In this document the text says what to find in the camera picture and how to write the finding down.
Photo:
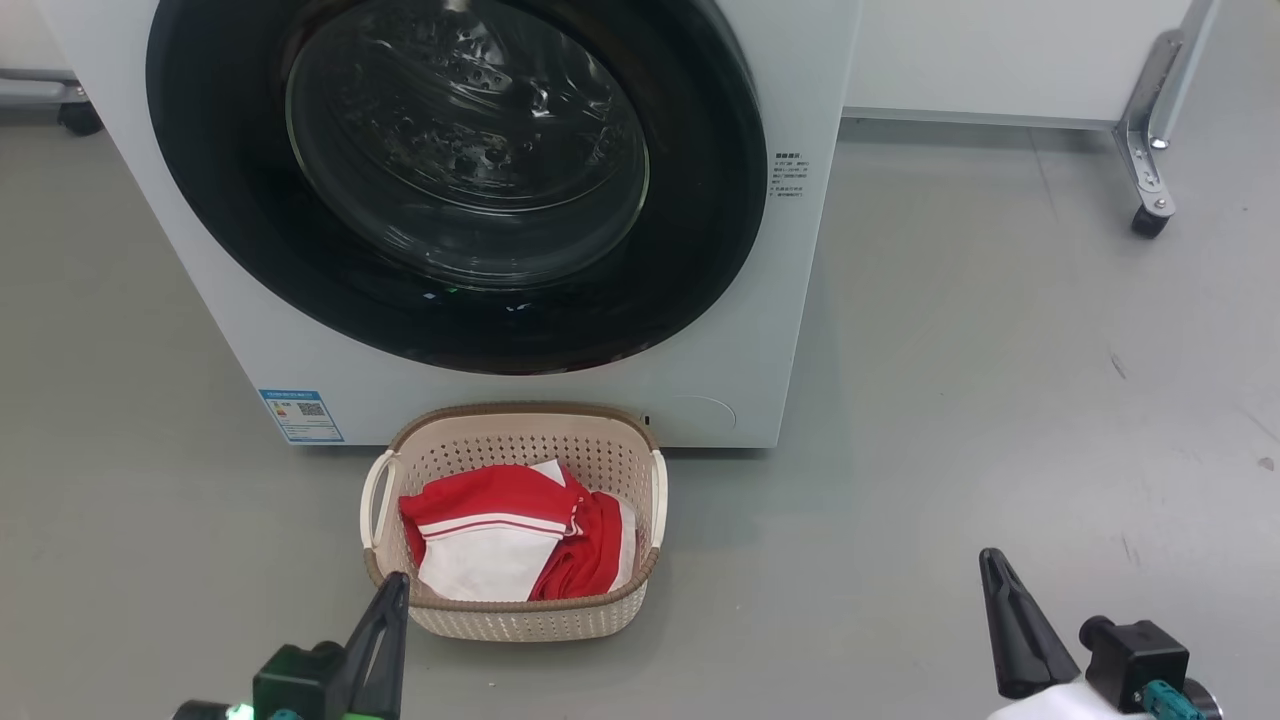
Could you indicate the black caster wheel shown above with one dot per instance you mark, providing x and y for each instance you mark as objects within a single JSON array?
[
  {"x": 1150, "y": 222},
  {"x": 80, "y": 119}
]

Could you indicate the red and white garment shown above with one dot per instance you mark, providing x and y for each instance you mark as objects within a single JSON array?
[{"x": 470, "y": 500}]

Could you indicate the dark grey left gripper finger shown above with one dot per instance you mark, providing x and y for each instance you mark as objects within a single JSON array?
[
  {"x": 365, "y": 660},
  {"x": 393, "y": 660}
]

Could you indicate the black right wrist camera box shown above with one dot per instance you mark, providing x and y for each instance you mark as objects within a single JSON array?
[{"x": 1140, "y": 660}]

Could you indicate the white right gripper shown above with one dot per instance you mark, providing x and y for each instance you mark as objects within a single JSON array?
[{"x": 1070, "y": 705}]

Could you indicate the grey stand rail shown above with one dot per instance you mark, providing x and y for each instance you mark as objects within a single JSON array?
[{"x": 35, "y": 88}]

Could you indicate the round dark glass washer door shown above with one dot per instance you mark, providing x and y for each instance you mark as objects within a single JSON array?
[{"x": 700, "y": 200}]

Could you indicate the blue energy label sticker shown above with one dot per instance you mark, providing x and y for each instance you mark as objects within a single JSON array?
[{"x": 300, "y": 416}]

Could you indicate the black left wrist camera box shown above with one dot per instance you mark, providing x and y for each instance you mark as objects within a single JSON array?
[{"x": 295, "y": 685}]

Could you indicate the metal table leg with caster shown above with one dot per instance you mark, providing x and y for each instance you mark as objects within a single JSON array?
[{"x": 1000, "y": 50}]

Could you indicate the white front-load washing machine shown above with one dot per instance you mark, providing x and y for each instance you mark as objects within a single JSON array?
[{"x": 250, "y": 330}]

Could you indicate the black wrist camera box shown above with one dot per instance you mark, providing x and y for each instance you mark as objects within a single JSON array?
[
  {"x": 1140, "y": 660},
  {"x": 295, "y": 685}
]

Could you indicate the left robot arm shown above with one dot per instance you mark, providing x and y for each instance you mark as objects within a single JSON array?
[{"x": 200, "y": 712}]

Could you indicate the cream perforated laundry basket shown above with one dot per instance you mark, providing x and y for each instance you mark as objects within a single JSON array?
[{"x": 520, "y": 440}]

